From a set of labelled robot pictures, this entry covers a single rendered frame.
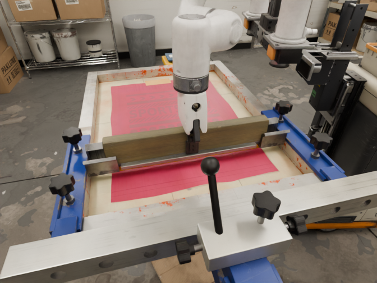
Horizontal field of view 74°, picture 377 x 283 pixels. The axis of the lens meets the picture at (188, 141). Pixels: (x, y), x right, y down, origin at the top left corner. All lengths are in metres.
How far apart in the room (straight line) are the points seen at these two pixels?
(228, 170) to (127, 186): 0.25
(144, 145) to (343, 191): 0.41
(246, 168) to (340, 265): 1.20
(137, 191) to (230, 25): 0.40
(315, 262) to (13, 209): 1.94
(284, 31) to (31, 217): 1.80
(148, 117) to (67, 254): 0.53
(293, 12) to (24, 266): 0.96
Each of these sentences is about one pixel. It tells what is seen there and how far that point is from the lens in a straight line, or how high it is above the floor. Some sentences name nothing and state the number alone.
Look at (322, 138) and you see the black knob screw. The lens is 0.64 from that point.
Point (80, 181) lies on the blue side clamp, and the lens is 0.59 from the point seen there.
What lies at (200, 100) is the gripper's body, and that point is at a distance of 0.51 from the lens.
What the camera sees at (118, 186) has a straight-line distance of 0.62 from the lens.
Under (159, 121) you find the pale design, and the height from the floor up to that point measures 0.96.
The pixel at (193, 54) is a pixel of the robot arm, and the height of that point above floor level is 1.24.
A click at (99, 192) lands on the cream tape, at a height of 0.96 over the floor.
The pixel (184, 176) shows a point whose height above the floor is 0.96.
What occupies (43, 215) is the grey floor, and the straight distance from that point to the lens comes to 1.98.
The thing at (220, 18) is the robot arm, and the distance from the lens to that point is 0.52.
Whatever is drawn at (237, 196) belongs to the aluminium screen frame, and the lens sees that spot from 0.54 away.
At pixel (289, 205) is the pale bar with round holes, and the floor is 1.04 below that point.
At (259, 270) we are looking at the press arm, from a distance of 0.41.
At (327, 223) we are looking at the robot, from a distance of 1.76.
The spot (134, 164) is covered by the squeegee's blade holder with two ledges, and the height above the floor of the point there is 1.00.
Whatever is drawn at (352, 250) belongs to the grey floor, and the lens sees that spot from 1.86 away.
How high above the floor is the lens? 1.40
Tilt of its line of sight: 37 degrees down
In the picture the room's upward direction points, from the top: straight up
